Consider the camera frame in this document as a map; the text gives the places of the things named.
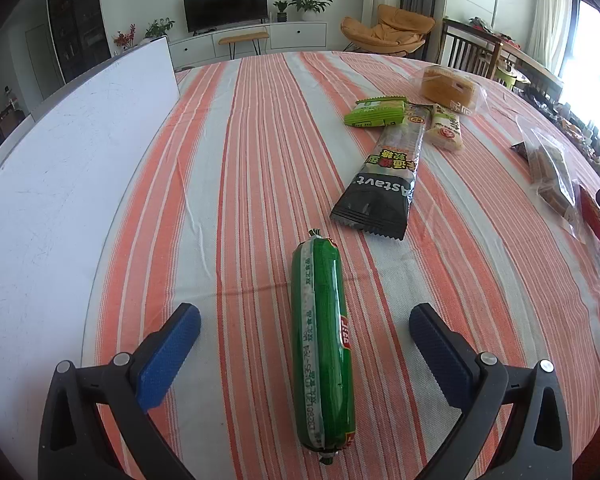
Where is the white tv cabinet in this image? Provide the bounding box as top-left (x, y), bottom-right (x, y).
top-left (169, 21), bottom-right (327, 70)

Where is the green sausage stick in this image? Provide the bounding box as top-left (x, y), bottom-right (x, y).
top-left (291, 229), bottom-right (356, 465)

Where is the green cracker packet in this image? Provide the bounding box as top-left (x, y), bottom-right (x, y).
top-left (343, 96), bottom-right (407, 128)

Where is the bag of brown biscuits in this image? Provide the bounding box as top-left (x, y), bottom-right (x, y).
top-left (516, 116), bottom-right (584, 240)

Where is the white board box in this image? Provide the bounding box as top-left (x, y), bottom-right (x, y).
top-left (0, 40), bottom-right (180, 479)

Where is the white rice cracker packet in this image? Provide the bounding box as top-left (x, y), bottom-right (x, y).
top-left (425, 104), bottom-right (464, 152)

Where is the green plant white pot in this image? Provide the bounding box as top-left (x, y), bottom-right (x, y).
top-left (140, 18), bottom-right (175, 46)

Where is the black television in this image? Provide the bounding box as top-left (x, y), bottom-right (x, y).
top-left (183, 0), bottom-right (268, 32)

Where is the orange lounge chair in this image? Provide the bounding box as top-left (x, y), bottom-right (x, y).
top-left (340, 4), bottom-right (436, 56)

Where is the dark glass cabinet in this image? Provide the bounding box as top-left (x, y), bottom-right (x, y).
top-left (47, 0), bottom-right (111, 82)

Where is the red flower vase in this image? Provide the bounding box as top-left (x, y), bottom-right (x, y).
top-left (114, 24), bottom-right (136, 51)

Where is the long black candy packet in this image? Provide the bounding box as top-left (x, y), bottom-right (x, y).
top-left (330, 104), bottom-right (431, 240)

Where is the striped orange tablecloth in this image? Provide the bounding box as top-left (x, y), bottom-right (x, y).
top-left (82, 52), bottom-right (600, 479)

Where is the small potted plant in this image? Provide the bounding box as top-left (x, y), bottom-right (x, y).
top-left (273, 0), bottom-right (289, 23)

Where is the dark wooden dining chair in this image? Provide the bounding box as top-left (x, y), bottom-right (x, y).
top-left (437, 18), bottom-right (503, 79)

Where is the wooden dining table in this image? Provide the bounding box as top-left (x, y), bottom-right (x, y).
top-left (501, 42), bottom-right (562, 102)

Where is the bagged yellow sponge cake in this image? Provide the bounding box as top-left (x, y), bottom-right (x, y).
top-left (419, 65), bottom-right (488, 116)

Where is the large green potted plant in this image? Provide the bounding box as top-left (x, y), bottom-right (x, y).
top-left (290, 0), bottom-right (332, 21)

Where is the red snack packet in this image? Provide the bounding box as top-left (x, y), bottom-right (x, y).
top-left (574, 182), bottom-right (600, 241)

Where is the small wooden bench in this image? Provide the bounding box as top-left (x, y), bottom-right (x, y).
top-left (218, 30), bottom-right (270, 60)

